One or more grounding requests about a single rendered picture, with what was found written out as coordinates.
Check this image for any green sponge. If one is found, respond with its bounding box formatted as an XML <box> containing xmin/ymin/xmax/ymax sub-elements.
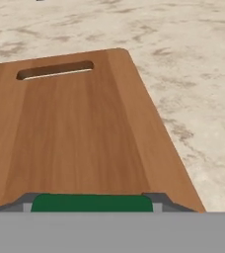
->
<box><xmin>30</xmin><ymin>193</ymin><xmax>154</xmax><ymax>213</ymax></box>

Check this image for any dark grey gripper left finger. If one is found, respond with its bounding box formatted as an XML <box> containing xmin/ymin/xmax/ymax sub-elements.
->
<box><xmin>0</xmin><ymin>192</ymin><xmax>42</xmax><ymax>213</ymax></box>

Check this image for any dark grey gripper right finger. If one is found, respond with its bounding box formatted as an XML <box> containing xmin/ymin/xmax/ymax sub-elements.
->
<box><xmin>141</xmin><ymin>192</ymin><xmax>197</xmax><ymax>213</ymax></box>

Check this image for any wooden cutting board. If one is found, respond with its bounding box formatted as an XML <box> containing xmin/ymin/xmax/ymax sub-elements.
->
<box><xmin>0</xmin><ymin>47</ymin><xmax>207</xmax><ymax>213</ymax></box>

